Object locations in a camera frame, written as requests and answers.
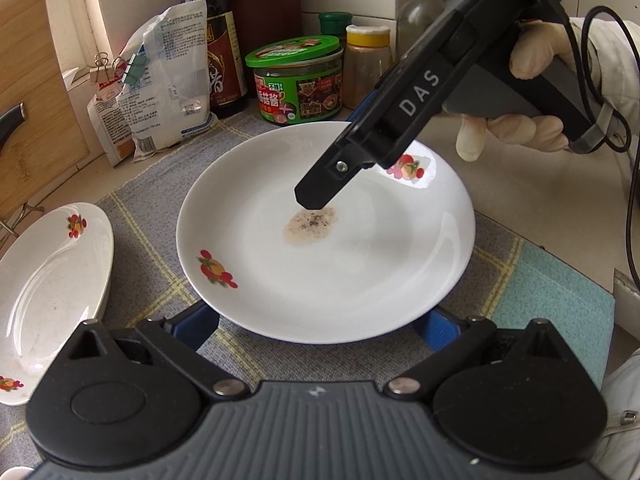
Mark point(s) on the person's light clothing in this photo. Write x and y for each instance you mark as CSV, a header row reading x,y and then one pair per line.
x,y
620,410

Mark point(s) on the grey checked placemat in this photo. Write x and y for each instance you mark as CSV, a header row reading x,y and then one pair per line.
x,y
145,220

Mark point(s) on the yellow lid spice jar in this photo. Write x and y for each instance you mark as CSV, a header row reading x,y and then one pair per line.
x,y
367,70

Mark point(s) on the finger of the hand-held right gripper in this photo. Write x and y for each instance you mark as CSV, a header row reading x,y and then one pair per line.
x,y
400,110
364,104

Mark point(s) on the red white paper packet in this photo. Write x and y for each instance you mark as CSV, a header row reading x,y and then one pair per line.
x,y
107,125

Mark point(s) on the green lid sauce jar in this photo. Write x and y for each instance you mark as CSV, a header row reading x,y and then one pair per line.
x,y
290,90

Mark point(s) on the dark red knife block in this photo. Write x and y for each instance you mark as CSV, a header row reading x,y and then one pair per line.
x,y
265,10

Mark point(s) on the green cap jar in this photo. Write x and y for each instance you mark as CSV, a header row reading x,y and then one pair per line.
x,y
335,22

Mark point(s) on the white fruit print plate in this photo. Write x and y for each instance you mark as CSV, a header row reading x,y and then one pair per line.
x,y
260,285
50,285

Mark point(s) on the large steel kitchen knife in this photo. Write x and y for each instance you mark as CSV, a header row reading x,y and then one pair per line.
x,y
11,120

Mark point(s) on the teal cloth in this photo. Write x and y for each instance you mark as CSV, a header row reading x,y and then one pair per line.
x,y
550,300

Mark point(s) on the metal sink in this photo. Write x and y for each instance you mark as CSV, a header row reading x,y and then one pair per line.
x,y
627,290

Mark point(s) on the clear glass bottle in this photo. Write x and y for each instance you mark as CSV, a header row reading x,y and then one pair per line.
x,y
417,20

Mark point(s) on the bamboo cutting board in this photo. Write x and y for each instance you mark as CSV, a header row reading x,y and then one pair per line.
x,y
35,85

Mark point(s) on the green binder clip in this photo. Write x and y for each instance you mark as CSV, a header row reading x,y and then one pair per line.
x,y
135,70

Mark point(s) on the person's right hand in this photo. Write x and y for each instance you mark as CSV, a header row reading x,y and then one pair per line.
x,y
515,130

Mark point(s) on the dark soy sauce bottle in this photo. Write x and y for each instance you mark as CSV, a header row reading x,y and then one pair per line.
x,y
225,60

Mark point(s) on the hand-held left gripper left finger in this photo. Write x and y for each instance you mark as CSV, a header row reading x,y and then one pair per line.
x,y
196,324

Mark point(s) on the white plastic bag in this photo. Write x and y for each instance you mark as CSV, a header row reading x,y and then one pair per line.
x,y
165,85

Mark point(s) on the gold binder clip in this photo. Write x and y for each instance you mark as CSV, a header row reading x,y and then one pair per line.
x,y
106,71

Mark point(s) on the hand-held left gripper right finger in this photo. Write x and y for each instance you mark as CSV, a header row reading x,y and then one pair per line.
x,y
441,328

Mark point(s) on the person's right forearm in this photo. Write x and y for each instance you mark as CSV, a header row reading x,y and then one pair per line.
x,y
615,60

